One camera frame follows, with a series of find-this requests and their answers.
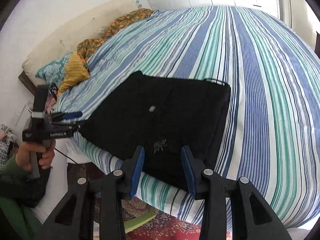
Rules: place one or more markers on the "person left hand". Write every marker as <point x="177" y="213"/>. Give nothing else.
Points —
<point x="23" y="159"/>

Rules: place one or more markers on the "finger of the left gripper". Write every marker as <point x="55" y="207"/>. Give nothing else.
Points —
<point x="59" y="116"/>
<point x="71" y="125"/>

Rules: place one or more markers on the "cream padded headboard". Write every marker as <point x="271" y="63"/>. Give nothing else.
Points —
<point x="88" y="25"/>

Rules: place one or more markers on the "white door with handle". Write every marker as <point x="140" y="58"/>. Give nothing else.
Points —
<point x="299" y="16"/>

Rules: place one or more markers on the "orange floral green blanket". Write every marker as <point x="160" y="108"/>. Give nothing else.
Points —
<point x="87" y="47"/>

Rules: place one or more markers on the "red patterned rug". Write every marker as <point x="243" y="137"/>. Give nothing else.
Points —
<point x="163" y="226"/>

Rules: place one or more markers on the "black pants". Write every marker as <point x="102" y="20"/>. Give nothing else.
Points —
<point x="162" y="115"/>

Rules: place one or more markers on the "mustard yellow knit cushion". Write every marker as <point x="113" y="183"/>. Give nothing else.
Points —
<point x="75" y="72"/>

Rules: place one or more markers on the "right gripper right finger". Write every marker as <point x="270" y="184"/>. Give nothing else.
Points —
<point x="252" y="217"/>

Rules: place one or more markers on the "striped blue green bedspread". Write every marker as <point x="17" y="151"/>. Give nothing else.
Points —
<point x="272" y="129"/>

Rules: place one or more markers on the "green sleeved left forearm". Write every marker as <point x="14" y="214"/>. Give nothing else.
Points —
<point x="20" y="193"/>

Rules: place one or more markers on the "white trouser leg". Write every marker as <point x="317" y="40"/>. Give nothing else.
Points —
<point x="65" y="179"/>

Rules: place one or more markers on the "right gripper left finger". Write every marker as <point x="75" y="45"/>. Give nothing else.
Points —
<point x="73" y="216"/>

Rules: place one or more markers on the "green paper on floor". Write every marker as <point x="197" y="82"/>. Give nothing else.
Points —
<point x="137" y="222"/>

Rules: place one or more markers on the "teal floral pillow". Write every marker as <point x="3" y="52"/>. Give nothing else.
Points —
<point x="54" y="72"/>

